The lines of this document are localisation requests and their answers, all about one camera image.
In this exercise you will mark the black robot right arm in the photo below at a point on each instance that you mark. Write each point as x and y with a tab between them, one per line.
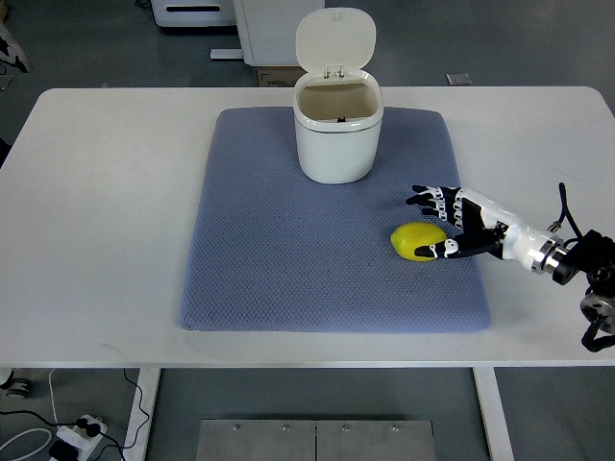
592	254

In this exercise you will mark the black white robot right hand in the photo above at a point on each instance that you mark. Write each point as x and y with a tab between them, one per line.
485	227

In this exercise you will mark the black white object top left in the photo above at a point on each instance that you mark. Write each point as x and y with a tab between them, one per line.
11	52

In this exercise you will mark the grey metal floor plate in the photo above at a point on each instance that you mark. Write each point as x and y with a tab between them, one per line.
315	440

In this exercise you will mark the white table leg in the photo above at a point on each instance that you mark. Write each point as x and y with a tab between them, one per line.
492	413
142	412

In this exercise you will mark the blue-grey textured mat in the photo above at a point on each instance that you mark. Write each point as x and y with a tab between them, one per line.
273	250

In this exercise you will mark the white left table leg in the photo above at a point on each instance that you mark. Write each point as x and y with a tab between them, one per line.
142	412

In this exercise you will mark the white trash bin with lid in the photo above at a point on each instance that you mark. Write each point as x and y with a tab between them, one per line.
338	106

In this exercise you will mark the white appliance with black slot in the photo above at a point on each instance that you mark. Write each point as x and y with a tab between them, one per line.
193	13

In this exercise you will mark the white cabinet in background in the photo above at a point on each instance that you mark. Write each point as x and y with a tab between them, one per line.
267	32

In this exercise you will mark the yellow lemon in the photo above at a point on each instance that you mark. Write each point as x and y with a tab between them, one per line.
410	236

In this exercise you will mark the white right table leg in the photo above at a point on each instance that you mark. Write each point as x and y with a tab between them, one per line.
492	413

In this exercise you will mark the cardboard box behind table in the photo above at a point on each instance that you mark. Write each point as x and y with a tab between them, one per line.
279	76

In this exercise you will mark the white power strip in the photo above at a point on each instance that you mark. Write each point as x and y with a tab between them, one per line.
78	441

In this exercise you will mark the grey floor socket plate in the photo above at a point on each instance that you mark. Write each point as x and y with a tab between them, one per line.
458	79

